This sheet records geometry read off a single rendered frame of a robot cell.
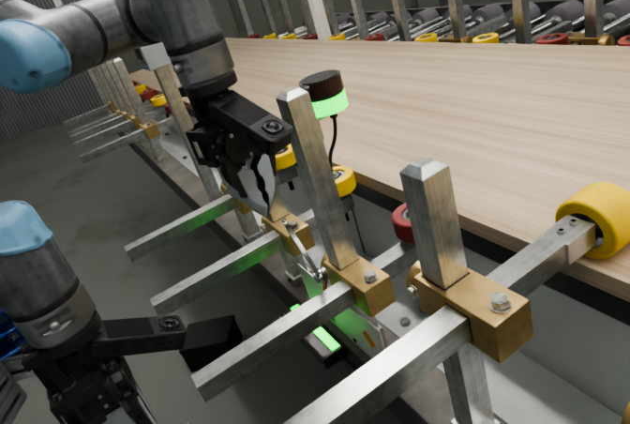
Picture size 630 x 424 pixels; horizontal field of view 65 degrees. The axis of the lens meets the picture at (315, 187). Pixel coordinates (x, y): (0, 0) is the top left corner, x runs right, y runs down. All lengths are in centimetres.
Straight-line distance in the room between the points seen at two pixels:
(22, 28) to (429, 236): 47
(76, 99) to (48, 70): 763
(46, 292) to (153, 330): 14
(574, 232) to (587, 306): 17
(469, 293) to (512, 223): 24
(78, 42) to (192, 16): 13
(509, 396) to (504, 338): 38
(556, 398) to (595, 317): 18
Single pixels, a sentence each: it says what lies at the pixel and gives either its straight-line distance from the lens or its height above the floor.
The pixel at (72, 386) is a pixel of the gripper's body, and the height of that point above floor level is 96.
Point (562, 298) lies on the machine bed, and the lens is 80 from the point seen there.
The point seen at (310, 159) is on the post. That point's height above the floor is 106.
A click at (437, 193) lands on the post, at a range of 49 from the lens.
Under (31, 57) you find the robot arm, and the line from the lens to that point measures 59.
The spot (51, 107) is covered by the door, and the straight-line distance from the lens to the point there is 842.
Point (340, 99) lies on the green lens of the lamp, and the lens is 69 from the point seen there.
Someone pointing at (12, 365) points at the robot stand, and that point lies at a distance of 120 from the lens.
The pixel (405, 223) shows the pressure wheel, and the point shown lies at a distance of 78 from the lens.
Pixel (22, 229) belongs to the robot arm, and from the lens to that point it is 56.
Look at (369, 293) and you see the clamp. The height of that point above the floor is 86.
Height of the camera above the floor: 133
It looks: 26 degrees down
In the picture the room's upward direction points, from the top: 18 degrees counter-clockwise
